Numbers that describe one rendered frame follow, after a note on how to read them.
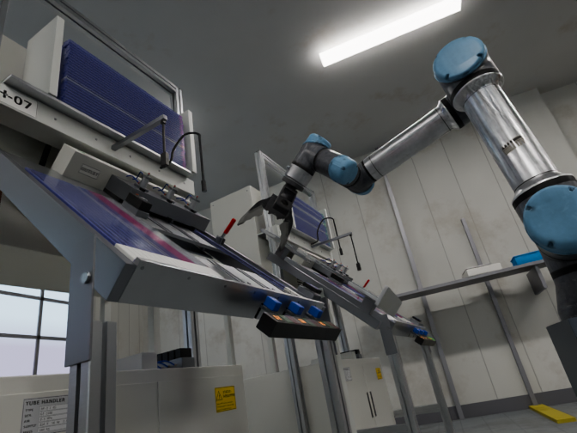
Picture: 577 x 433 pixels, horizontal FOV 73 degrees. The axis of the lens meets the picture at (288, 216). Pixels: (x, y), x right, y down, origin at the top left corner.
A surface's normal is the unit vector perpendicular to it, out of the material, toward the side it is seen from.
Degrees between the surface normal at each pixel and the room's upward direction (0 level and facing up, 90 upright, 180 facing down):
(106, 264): 90
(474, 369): 90
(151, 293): 134
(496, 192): 90
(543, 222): 98
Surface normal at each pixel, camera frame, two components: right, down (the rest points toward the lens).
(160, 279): 0.73, 0.37
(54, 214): -0.49, -0.29
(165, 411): 0.85, -0.34
